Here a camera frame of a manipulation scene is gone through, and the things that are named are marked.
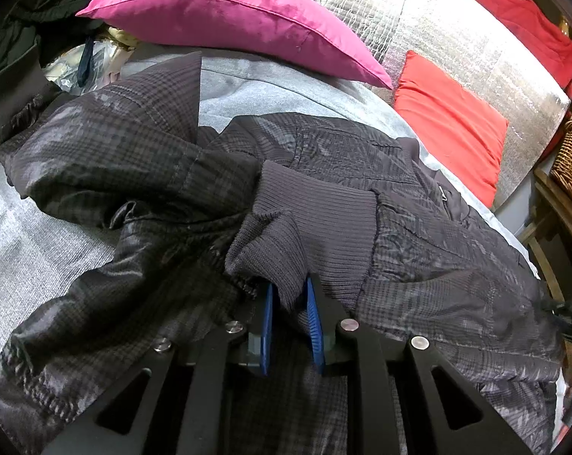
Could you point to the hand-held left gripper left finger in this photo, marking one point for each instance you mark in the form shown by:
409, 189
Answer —
266, 327

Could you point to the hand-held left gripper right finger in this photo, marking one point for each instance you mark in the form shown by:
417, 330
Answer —
314, 324

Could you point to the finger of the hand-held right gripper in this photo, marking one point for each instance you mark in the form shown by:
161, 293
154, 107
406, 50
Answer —
566, 316

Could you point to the dark plaid jacket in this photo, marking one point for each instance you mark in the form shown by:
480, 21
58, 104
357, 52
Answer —
124, 161

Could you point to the wooden shelf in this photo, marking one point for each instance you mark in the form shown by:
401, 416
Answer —
549, 227

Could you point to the orange-red cushion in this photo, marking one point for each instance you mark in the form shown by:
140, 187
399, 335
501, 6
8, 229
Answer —
447, 123

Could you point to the grey bed sheet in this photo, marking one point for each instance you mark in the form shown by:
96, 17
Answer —
276, 85

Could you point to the red blanket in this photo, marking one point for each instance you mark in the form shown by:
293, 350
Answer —
518, 14

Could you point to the silver foil mat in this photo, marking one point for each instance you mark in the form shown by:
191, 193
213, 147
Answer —
456, 23

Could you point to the pink pillow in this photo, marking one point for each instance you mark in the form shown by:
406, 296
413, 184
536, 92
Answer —
229, 14

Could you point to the clear plastic bag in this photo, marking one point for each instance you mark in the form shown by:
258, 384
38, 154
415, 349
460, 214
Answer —
106, 54

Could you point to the black coat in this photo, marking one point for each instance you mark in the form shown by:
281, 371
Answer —
39, 0

